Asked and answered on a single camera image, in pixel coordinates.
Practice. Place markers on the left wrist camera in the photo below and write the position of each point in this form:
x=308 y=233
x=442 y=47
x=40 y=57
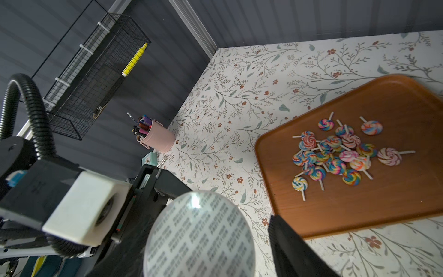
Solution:
x=70 y=203

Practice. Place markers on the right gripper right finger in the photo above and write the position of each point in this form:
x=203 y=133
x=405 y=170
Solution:
x=292 y=256

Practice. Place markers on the black wire basket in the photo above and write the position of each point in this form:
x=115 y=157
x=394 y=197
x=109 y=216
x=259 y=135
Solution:
x=81 y=91

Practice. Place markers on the pink pen cup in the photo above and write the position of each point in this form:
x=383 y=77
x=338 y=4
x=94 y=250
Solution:
x=151 y=134

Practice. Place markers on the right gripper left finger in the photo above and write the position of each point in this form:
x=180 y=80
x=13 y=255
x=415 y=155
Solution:
x=126 y=259

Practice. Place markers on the teal small clock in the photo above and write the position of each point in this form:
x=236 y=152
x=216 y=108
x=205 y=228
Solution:
x=150 y=159

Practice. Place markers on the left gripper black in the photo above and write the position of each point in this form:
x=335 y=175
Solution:
x=148 y=196

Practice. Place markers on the yellow tag on basket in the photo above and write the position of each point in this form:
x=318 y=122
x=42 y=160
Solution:
x=132 y=63

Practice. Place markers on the pile of colourful lollipops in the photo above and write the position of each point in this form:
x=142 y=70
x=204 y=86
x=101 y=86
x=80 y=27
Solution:
x=342 y=153

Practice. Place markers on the brown wooden tray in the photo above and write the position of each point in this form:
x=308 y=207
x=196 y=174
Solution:
x=391 y=111

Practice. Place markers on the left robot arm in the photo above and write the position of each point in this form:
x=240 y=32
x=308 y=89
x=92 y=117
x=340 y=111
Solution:
x=17 y=157

